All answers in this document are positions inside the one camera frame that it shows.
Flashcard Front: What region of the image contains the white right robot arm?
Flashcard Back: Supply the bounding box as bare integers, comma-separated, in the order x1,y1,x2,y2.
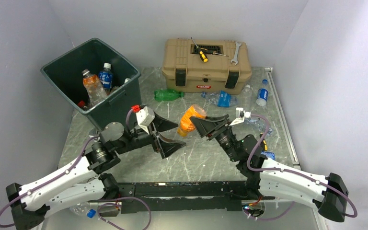
190,115,349,222

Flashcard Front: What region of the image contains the yellow black screwdriver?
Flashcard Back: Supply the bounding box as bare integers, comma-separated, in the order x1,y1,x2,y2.
190,37,208,63

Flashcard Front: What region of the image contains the clear bottle orange label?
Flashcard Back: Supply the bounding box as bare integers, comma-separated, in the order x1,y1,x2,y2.
82,69,107,106

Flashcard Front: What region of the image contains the dark green plastic bin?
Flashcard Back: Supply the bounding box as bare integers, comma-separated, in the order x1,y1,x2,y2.
41,38,142,130

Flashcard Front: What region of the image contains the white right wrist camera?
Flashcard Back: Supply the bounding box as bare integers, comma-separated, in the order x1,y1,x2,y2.
230,107,251,126

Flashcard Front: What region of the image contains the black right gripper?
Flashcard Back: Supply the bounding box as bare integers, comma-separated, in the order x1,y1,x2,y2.
190,114,240,162

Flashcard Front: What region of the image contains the thin dark screwdriver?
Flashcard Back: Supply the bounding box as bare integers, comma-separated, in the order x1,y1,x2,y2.
201,48,228,57

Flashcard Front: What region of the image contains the orange juice bottle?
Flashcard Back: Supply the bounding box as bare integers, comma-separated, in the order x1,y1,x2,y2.
177,104,207,138

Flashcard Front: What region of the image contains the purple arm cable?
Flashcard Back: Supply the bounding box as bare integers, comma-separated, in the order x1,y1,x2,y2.
0,109,137,229
247,114,358,222

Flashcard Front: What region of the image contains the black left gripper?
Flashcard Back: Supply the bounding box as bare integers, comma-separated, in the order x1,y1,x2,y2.
115,111,186,158

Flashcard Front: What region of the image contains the green plastic bottle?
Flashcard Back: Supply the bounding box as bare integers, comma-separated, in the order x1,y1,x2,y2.
154,89,184,102

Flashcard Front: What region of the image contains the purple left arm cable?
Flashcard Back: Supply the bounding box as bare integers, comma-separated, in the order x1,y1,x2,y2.
0,109,137,229

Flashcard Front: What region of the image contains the crushed Pepsi bottle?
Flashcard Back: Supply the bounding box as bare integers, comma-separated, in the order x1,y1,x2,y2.
261,151,276,160

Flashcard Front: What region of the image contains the blue label bottle far right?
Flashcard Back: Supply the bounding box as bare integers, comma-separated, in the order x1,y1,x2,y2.
256,79,269,106

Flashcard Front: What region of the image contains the tan plastic toolbox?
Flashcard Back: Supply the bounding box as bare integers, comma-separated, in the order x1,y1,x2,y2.
161,38,252,95

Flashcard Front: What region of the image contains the silver open-end wrench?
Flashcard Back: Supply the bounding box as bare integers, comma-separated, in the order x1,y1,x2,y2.
230,41,242,65

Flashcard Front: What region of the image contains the blue label water bottle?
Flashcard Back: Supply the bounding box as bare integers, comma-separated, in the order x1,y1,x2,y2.
98,63,113,95

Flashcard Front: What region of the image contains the crushed blue label bottle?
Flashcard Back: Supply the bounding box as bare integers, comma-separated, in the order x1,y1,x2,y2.
201,91,238,108

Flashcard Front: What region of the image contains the yellow black tool right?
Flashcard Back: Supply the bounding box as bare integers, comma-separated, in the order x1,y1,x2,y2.
261,139,268,151

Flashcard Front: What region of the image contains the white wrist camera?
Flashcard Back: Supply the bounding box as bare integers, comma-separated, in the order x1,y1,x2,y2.
230,107,251,126
131,105,155,134

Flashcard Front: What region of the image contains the purple cable loop front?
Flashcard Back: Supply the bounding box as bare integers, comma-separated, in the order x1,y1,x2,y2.
97,196,152,230

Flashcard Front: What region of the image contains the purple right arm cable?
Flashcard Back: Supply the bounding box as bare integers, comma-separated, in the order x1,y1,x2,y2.
247,114,358,222

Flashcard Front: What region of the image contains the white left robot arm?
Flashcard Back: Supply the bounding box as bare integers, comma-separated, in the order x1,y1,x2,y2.
6,107,186,230

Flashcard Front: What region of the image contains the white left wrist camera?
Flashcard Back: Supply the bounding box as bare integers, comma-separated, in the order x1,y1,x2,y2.
131,105,155,134

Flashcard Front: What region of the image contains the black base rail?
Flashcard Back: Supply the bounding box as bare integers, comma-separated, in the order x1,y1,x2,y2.
97,173,261,214

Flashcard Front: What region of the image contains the clear bottle white cap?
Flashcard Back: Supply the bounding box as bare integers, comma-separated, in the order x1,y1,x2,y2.
242,84,251,93

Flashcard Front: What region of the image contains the small red cap bottle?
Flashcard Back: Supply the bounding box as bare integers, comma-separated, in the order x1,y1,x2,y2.
77,100,90,111

